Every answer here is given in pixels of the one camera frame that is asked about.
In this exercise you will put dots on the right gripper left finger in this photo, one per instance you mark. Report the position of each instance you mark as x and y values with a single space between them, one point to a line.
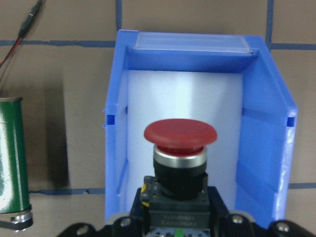
140 217

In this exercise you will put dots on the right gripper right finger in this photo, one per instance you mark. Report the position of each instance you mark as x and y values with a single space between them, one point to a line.
216 215

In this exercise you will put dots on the red push button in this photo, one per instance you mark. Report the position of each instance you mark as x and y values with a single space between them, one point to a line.
176 197

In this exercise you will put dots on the green conveyor belt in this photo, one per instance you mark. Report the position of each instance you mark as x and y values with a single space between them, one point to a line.
15 207

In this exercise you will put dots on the blue bin right side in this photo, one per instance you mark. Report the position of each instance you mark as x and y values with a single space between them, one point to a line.
228 81

